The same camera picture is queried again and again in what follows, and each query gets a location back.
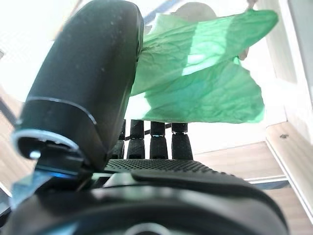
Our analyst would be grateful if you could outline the napa cabbage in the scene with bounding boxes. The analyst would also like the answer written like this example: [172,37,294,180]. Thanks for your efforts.
[129,9,279,124]

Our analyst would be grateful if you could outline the slatted wooden crate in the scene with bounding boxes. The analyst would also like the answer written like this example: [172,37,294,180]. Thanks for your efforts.
[0,0,313,235]

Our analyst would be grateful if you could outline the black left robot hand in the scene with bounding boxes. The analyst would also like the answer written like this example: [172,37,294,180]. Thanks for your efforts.
[0,0,289,235]

